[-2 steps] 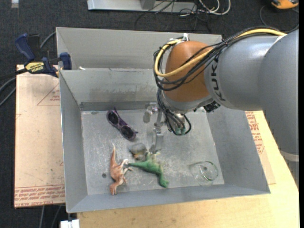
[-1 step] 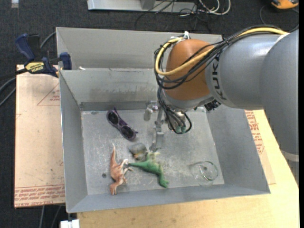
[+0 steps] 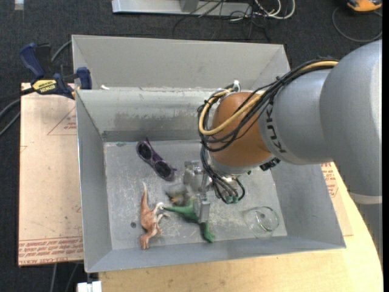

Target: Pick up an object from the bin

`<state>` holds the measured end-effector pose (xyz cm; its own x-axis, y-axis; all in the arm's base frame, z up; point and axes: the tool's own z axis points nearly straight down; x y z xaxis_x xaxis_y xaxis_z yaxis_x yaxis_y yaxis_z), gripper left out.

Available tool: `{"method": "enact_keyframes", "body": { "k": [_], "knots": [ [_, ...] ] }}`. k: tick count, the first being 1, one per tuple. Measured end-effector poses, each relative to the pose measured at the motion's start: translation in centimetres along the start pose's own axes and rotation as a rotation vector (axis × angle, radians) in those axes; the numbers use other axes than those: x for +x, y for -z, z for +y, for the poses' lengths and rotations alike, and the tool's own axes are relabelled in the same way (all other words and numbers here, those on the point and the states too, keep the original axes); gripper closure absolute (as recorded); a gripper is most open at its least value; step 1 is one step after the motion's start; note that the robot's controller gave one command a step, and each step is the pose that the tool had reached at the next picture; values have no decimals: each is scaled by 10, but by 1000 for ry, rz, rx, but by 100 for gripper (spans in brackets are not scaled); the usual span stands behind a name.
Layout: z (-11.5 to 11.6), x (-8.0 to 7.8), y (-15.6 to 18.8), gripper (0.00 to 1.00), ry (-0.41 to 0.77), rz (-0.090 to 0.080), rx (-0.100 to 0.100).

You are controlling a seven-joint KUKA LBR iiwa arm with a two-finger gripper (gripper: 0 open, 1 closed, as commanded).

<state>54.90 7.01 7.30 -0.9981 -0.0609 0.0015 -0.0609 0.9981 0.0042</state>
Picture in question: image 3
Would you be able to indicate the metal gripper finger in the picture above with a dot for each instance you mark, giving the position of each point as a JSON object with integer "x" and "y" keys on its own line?
{"x": 203, "y": 210}
{"x": 191, "y": 170}

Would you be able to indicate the green toy dinosaur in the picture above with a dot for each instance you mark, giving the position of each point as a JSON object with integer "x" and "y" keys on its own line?
{"x": 186, "y": 212}

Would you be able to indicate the small grey and yellow toy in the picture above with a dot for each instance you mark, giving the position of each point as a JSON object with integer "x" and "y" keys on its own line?
{"x": 177, "y": 193}

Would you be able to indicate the purple sunglasses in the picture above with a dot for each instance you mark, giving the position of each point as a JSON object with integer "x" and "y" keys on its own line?
{"x": 153, "y": 160}

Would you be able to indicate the grey metal bin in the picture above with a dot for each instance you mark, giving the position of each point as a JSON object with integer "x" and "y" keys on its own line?
{"x": 136, "y": 175}

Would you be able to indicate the orange toy dinosaur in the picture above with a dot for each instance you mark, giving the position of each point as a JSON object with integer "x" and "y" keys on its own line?
{"x": 148, "y": 216}

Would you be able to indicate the clear glass cup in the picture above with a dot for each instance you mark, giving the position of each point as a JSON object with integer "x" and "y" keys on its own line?
{"x": 262, "y": 222}

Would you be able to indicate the brown cardboard board red print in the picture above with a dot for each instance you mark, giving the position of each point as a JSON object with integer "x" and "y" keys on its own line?
{"x": 45, "y": 169}

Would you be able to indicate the black cylinder on white bracket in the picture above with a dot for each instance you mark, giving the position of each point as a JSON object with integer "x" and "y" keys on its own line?
{"x": 270, "y": 164}

